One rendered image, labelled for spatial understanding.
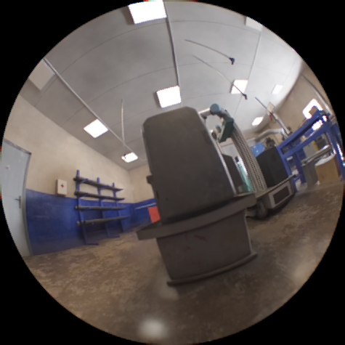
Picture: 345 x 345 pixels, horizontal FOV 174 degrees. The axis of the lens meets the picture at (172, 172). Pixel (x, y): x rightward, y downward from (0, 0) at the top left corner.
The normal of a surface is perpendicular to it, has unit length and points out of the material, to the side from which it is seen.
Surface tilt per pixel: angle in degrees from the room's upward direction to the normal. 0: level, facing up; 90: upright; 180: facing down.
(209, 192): 90
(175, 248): 90
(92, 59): 180
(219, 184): 90
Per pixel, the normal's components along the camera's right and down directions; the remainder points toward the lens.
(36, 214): 0.95, -0.31
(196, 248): -0.14, -0.26
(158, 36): 0.28, 0.92
